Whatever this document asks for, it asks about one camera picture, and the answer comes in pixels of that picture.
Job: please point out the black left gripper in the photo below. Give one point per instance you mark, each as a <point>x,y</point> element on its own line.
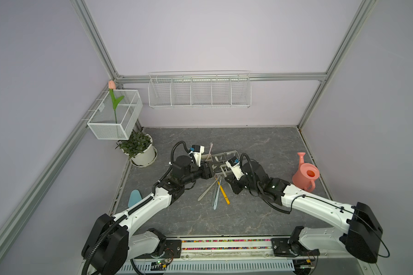
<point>209,173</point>

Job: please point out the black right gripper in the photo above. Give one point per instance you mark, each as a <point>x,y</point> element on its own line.
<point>233,183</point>

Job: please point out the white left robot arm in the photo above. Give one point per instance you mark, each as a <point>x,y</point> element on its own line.
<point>113,239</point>

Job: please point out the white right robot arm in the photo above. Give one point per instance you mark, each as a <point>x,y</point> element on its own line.
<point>352,228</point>

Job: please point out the yellow toothbrush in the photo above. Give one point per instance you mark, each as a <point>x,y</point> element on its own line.
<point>224,193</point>

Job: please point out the beige toothbrush holder tray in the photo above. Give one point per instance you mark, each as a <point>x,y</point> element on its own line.
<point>219,161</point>

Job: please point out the grey toothbrush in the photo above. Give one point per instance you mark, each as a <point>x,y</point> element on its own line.
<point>214,195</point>

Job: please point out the pink watering can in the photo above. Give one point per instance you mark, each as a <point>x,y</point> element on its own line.
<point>306,175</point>

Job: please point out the potted green plant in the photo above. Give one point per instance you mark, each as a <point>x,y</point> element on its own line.
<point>139,149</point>

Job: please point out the teal hand shovel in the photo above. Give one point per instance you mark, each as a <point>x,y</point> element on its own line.
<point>134,198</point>

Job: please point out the artificial pink tulip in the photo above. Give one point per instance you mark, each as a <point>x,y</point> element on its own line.
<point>115,100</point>

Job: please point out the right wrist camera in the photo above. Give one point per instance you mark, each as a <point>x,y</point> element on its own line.
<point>234,165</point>

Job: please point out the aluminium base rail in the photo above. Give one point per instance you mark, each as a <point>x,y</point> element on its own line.
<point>232,255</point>

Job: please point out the long white wire shelf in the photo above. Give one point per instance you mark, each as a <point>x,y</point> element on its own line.
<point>200,89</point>

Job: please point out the white wire basket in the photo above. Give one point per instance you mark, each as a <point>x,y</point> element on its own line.
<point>102,121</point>

